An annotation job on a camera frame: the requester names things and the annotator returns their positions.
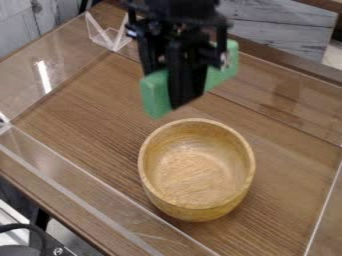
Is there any black table leg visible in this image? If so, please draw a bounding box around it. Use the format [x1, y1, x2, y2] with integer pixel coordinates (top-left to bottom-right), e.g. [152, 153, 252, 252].
[29, 207, 51, 231]

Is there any black base with bolt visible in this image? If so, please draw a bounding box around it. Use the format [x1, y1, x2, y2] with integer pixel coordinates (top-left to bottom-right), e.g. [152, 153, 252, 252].
[28, 231, 77, 256]

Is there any clear acrylic tray wall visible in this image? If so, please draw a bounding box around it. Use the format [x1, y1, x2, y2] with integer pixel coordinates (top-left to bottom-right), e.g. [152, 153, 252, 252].
[0, 18, 342, 256]

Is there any brown wooden bowl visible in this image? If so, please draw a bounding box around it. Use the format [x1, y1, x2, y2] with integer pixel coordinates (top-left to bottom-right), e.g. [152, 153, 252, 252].
[138, 118, 256, 222]

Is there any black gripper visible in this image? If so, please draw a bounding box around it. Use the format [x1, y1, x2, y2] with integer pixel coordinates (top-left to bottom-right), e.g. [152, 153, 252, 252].
[124, 0, 230, 109]

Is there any green rectangular block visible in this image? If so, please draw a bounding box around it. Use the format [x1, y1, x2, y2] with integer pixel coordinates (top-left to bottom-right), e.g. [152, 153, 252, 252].
[139, 39, 239, 119]

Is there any clear acrylic corner bracket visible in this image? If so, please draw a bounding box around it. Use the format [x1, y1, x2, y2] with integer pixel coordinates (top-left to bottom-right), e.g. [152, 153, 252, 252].
[84, 12, 132, 52]

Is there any black cable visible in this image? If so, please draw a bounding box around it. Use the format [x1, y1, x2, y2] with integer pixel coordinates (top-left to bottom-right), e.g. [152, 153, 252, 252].
[0, 223, 45, 256]

